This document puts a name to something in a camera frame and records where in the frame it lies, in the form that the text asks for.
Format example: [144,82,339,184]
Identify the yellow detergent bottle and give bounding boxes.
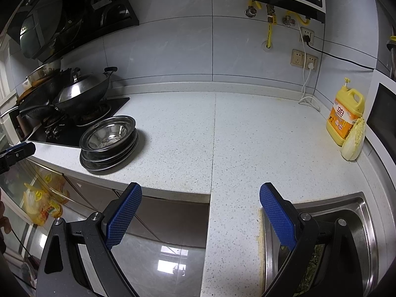
[326,77,366,147]

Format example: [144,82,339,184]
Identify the black power cable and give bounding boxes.
[305,35,377,69]

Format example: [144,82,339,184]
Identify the steel wok lid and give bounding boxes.
[57,68,95,104]

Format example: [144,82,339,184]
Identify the green vegetables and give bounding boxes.
[292,244,326,297]

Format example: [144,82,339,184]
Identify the large steel plate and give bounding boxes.
[79,136,139,175]

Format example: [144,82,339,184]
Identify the plain medium steel plate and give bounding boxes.
[80,127,138,161]

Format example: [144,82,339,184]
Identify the single wall socket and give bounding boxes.
[299,27,315,46]

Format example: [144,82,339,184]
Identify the black wok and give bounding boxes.
[18,71,66,106]

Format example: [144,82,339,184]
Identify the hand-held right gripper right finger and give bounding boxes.
[259,182,363,297]

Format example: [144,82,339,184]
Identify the yellow gas hose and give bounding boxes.
[246,1,310,49]

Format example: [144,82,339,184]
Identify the black gas stove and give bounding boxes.
[27,97,131,149]

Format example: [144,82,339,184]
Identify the steel basin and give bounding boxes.
[26,60,63,85]

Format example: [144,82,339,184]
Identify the white power cable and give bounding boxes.
[298,42,322,112]

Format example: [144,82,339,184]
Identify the person's left hand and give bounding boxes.
[0,202,12,236]

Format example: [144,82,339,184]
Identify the steel wok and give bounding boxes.
[52,66,119,112]

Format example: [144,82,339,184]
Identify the large steel bowl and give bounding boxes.
[79,115,137,153]

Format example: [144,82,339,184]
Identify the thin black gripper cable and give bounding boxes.
[9,227,42,262]

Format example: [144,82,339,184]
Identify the steel sink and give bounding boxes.
[261,191,380,297]

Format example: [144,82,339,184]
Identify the napa cabbage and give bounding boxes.
[341,117,366,161]

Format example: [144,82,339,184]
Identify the small steel bowl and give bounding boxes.
[90,126,127,148]
[87,124,129,150]

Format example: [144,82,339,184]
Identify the labelled medium steel plate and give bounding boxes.
[80,131,139,168]

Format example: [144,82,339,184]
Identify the white microwave oven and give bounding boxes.
[364,68,396,175]

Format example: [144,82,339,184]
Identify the double wall socket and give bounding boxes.
[290,49,319,70]

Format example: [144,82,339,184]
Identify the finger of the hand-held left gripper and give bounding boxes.
[0,141,37,174]

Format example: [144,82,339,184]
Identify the yellow plastic bag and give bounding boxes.
[23,173,71,227]

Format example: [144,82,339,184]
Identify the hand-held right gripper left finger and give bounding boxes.
[35,182,143,297]

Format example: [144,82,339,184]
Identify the black range hood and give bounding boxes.
[5,0,140,65]

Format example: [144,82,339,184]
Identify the black frying pan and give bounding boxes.
[0,103,60,128]

